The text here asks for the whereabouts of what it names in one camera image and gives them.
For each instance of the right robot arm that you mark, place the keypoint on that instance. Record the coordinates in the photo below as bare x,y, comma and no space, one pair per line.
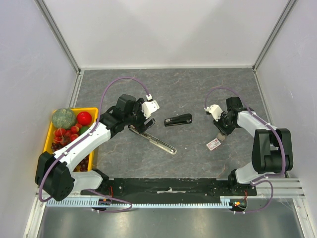
272,153

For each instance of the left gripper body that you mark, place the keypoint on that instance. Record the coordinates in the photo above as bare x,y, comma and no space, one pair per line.
139,120

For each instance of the grey cable duct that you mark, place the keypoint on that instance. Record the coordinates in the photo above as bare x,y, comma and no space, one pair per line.
95,202

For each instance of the peach fruit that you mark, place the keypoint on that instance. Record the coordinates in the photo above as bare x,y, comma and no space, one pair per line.
75,131

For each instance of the red apple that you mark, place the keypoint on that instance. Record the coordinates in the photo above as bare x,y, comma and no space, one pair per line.
84,118

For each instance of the red white staple box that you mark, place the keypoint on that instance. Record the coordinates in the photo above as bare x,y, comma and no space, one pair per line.
216,142

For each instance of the purple grape bunch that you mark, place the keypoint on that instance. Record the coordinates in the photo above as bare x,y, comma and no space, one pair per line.
82,165

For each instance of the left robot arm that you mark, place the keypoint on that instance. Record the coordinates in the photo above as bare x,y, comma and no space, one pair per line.
55,172

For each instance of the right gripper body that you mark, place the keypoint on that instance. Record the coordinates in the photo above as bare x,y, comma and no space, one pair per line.
221,127

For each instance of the green striped melon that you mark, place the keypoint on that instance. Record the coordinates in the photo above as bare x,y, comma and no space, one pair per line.
64,118

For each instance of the red cherry tomato cluster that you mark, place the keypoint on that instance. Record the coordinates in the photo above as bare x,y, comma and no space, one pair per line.
62,136

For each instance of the silver and black stapler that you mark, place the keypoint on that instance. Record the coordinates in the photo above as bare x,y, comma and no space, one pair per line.
155,141

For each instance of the green avocado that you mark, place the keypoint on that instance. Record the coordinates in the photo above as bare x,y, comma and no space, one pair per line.
83,129

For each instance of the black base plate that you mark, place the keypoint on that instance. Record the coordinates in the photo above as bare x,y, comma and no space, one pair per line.
191,186

